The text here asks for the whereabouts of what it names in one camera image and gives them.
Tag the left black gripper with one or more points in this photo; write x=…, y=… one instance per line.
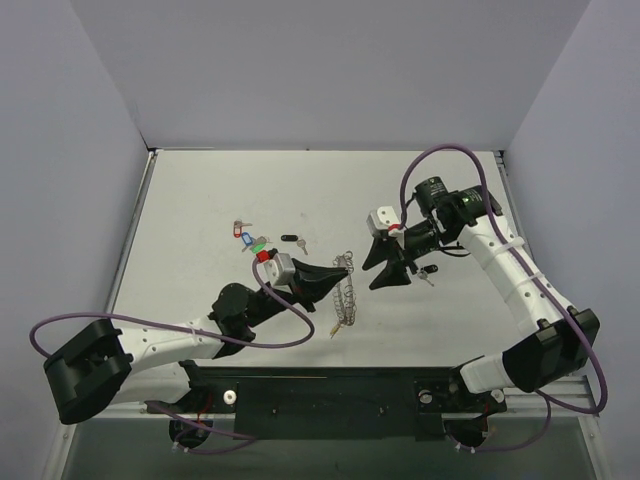
x=299, y=288

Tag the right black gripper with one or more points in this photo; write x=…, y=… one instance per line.
x=400, y=250

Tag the white disc wire keyring holder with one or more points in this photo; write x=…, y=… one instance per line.
x=344, y=298

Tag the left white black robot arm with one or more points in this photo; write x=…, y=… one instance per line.
x=88, y=372

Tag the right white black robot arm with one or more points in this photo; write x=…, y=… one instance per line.
x=555, y=335

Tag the black tag silver key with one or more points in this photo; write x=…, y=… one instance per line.
x=299, y=241

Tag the green key tag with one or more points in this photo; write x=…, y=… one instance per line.
x=259, y=244

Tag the blue key tag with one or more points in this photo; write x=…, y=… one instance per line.
x=248, y=241

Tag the red tag key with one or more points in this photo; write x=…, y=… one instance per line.
x=239, y=229

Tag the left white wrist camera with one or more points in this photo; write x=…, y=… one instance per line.
x=279, y=268

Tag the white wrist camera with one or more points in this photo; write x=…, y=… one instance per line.
x=279, y=268
x=383, y=222

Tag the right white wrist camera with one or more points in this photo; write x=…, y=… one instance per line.
x=383, y=222

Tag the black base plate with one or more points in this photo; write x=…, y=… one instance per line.
x=337, y=403

